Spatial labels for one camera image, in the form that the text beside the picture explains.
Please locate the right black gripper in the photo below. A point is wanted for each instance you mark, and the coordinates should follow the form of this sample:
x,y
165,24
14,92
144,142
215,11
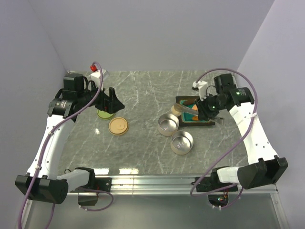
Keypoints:
x,y
204,114

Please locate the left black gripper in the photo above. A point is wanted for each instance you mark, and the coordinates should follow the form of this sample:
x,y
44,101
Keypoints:
x,y
111,106

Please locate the metal tongs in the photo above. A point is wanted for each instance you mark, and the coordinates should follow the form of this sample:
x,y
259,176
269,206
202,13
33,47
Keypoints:
x,y
184,109

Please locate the beige round bun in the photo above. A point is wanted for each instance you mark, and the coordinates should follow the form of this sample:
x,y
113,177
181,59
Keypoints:
x,y
175,112

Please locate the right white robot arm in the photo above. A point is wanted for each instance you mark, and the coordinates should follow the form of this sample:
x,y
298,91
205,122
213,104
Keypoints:
x,y
264,167

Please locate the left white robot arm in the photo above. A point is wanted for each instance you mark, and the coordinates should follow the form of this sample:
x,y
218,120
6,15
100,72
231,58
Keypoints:
x,y
41,181

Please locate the steel lunch tin front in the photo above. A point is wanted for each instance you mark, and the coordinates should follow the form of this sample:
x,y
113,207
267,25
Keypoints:
x,y
181,142

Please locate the steel lunch tin near tray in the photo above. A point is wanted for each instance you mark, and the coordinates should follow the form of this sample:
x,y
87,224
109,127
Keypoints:
x,y
168,124

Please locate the orange salmon piece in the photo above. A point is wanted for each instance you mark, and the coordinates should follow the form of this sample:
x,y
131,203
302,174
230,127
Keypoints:
x,y
195,107

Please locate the green round lid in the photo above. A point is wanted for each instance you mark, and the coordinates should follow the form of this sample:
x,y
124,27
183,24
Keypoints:
x,y
105,115

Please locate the brown fried cutlet piece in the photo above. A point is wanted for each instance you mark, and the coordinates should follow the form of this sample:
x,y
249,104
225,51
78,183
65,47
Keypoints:
x,y
195,118

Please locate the dark brown sausage piece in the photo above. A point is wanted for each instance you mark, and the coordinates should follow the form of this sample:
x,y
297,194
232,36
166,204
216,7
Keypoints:
x,y
189,102

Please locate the tan round lid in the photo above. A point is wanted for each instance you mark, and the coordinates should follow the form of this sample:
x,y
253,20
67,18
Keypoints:
x,y
118,126

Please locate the black teal square tray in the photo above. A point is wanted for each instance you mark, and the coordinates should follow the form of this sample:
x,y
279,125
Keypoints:
x,y
185,119

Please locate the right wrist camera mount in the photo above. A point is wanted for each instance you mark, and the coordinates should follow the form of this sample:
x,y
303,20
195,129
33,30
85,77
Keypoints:
x,y
201,87

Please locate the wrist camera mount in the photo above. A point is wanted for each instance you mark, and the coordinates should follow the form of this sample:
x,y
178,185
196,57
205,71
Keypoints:
x,y
95,76
201,87

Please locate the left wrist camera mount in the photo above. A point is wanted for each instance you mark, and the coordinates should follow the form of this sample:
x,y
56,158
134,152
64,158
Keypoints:
x,y
95,76

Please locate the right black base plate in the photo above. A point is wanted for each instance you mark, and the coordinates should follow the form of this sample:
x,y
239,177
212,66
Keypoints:
x,y
209,184

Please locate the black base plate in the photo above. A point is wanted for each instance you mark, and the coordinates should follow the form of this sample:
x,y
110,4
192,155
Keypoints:
x,y
102,183
209,184

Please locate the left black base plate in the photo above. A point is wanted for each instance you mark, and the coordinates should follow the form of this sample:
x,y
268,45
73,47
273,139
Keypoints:
x,y
102,183

